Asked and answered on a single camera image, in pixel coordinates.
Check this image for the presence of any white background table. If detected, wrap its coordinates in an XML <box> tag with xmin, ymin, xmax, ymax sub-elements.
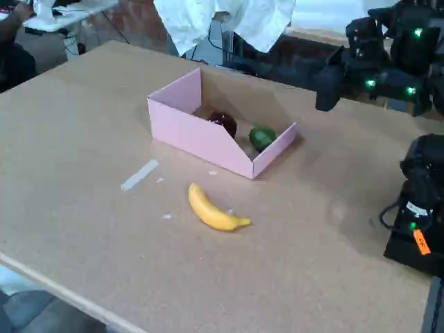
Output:
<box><xmin>22</xmin><ymin>0</ymin><xmax>119</xmax><ymax>62</ymax></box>

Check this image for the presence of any black chair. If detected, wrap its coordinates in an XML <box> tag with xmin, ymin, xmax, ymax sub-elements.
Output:
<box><xmin>0</xmin><ymin>43</ymin><xmax>37</xmax><ymax>93</ymax></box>

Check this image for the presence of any pink cardboard box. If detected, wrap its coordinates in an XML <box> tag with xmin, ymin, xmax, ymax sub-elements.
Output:
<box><xmin>146</xmin><ymin>67</ymin><xmax>298</xmax><ymax>180</ymax></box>

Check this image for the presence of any white crumpled cloth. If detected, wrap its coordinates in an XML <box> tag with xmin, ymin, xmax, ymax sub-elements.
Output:
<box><xmin>34</xmin><ymin>0</ymin><xmax>56</xmax><ymax>24</ymax></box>

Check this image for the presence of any white hanging cloth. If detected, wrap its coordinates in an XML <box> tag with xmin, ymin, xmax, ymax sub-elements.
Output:
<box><xmin>153</xmin><ymin>0</ymin><xmax>296</xmax><ymax>56</ymax></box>

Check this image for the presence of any long white tape strip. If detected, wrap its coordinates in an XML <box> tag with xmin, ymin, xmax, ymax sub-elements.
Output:
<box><xmin>120</xmin><ymin>159</ymin><xmax>160</xmax><ymax>191</ymax></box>

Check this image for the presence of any wooden background bench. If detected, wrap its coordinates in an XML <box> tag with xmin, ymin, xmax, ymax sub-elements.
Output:
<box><xmin>286</xmin><ymin>26</ymin><xmax>351</xmax><ymax>48</ymax></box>

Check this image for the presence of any yellow toy banana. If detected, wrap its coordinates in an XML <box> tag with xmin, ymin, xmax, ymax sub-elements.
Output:
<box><xmin>188</xmin><ymin>182</ymin><xmax>252</xmax><ymax>232</ymax></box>

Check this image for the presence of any black base cable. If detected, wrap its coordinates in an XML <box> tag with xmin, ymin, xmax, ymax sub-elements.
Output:
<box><xmin>379</xmin><ymin>200</ymin><xmax>404</xmax><ymax>230</ymax></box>

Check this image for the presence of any green toy lime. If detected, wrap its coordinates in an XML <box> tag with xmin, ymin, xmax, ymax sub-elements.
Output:
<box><xmin>248</xmin><ymin>125</ymin><xmax>278</xmax><ymax>153</ymax></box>

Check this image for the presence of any dark red toy apple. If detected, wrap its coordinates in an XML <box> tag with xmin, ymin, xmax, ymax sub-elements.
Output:
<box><xmin>207</xmin><ymin>110</ymin><xmax>239</xmax><ymax>139</ymax></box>

